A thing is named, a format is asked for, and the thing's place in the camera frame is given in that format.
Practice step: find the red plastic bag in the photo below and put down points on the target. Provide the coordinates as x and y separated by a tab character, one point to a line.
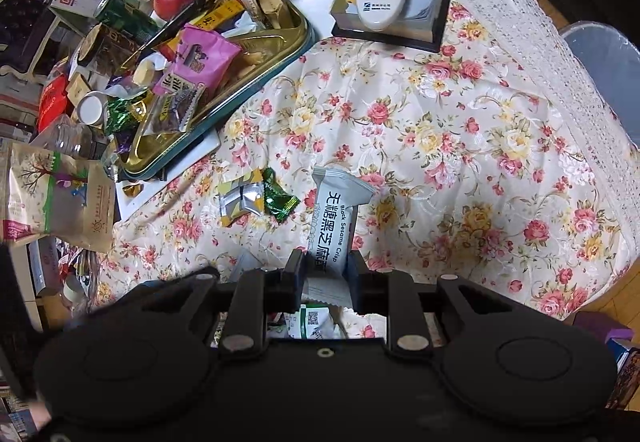
52	102

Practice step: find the gold tin tray teal rim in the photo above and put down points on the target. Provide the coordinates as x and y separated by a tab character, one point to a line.
260	52

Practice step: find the purple box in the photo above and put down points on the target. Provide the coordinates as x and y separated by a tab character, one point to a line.
600	327

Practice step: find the white snack bar packet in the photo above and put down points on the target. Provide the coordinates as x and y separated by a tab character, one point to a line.
332	217

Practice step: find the floral tablecloth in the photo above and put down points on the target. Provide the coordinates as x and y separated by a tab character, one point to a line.
425	147

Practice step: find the cream round candy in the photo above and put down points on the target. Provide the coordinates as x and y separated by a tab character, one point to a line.
144	72

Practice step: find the clear plastic bottle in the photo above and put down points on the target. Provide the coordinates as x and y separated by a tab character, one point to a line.
65	137

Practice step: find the green candy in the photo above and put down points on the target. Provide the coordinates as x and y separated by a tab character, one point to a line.
277	197

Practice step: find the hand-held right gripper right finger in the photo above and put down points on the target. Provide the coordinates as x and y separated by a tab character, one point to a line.
356	282

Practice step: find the gold foil candy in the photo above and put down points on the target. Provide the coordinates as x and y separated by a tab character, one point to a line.
132	188

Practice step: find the white round jar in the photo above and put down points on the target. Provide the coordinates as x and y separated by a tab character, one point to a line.
91	107

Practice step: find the kraft paper bag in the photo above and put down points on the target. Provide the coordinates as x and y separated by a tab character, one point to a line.
55	197

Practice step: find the clear plastic bin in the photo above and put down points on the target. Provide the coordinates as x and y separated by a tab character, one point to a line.
605	72

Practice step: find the white lace tablecloth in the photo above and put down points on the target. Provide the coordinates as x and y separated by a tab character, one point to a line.
540	52

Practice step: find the pink snack packet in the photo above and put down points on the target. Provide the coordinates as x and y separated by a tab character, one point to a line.
200	54

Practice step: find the yellow silver candy packet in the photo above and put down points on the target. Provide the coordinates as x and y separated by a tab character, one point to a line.
240	202

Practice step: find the white board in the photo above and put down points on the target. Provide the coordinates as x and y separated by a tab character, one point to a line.
145	194

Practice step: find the white green snack packet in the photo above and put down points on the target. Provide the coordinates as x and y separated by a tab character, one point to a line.
315	322

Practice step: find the dark clear-window snack packet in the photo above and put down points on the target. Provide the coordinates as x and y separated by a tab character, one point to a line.
177	109

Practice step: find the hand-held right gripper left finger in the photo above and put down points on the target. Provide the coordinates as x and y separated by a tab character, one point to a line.
295	279

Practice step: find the green drink can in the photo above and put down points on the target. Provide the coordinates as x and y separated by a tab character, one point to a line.
125	17

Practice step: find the green foil candies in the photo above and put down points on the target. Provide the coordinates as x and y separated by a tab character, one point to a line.
120	114

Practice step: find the black notepad base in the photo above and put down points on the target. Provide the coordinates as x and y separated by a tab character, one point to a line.
440	39

